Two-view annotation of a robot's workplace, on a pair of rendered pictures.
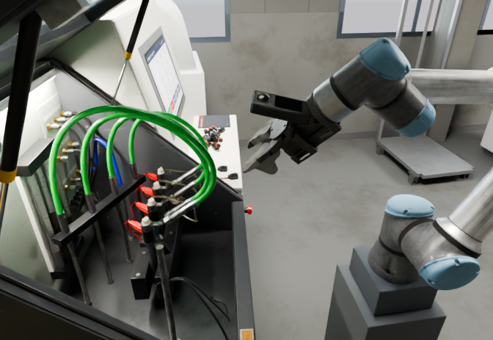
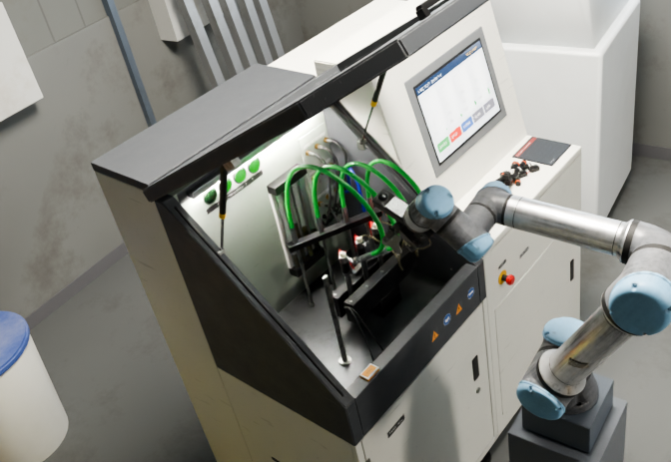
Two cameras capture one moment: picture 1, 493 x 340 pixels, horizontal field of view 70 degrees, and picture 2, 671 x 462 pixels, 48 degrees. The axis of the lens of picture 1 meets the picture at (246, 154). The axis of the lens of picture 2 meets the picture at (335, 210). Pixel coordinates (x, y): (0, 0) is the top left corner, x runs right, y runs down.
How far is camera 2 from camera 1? 1.44 m
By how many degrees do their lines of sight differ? 43
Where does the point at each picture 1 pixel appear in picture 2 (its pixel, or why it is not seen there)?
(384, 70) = (421, 211)
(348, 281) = not seen: hidden behind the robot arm
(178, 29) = not seen: outside the picture
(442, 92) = (545, 231)
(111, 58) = (366, 99)
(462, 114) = not seen: outside the picture
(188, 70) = (580, 47)
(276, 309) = not seen: hidden behind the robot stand
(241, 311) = (384, 354)
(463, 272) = (540, 402)
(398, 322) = (540, 445)
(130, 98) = (380, 136)
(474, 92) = (580, 239)
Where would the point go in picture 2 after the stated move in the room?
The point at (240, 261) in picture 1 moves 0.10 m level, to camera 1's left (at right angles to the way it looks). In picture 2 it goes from (417, 319) to (391, 307)
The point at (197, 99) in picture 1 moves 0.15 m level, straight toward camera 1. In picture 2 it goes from (587, 94) to (575, 110)
